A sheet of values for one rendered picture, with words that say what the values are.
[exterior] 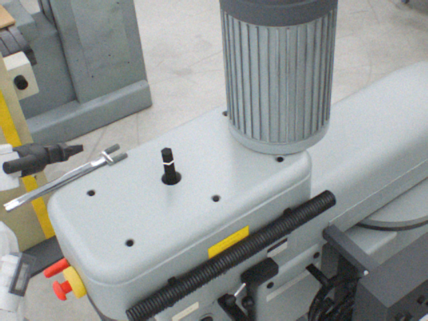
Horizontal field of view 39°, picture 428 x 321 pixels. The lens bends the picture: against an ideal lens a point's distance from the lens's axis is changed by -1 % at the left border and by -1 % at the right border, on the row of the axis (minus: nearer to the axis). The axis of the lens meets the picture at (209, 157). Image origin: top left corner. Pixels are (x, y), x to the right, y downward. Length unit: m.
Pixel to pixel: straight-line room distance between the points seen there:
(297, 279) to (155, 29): 3.96
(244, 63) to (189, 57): 3.74
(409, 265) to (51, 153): 1.06
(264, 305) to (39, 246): 2.35
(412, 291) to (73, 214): 0.63
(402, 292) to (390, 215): 0.37
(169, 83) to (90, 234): 3.52
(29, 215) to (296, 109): 2.52
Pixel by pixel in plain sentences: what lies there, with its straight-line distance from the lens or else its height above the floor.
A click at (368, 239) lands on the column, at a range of 1.51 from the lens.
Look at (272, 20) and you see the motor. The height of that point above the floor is 2.18.
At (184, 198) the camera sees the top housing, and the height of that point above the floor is 1.89.
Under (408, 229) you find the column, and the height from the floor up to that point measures 1.53.
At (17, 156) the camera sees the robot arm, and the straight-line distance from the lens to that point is 1.76.
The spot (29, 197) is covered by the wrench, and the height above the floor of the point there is 1.90.
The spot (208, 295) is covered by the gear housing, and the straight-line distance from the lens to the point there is 1.22.
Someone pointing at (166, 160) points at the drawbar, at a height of 1.95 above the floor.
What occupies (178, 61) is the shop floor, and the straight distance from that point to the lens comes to 4.76.
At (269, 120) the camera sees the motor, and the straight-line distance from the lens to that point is 1.10.
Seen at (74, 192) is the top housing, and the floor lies 1.89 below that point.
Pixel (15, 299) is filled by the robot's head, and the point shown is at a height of 1.62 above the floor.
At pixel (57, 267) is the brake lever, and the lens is 1.28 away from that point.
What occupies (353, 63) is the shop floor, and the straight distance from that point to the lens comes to 4.69.
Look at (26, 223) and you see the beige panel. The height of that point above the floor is 0.22.
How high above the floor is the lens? 2.69
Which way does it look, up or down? 44 degrees down
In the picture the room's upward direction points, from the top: 6 degrees counter-clockwise
